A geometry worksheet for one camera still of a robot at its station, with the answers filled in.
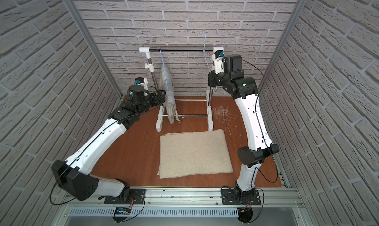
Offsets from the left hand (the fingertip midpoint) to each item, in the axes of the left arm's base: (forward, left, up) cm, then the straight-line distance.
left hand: (157, 89), depth 75 cm
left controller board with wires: (-50, +17, -38) cm, 65 cm away
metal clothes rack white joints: (+12, +4, -31) cm, 33 cm away
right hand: (+1, -24, +10) cm, 26 cm away
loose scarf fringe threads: (+10, -42, -35) cm, 55 cm away
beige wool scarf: (-21, -19, -33) cm, 44 cm away
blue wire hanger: (+22, 0, -4) cm, 22 cm away
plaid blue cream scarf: (+12, -3, -8) cm, 15 cm away
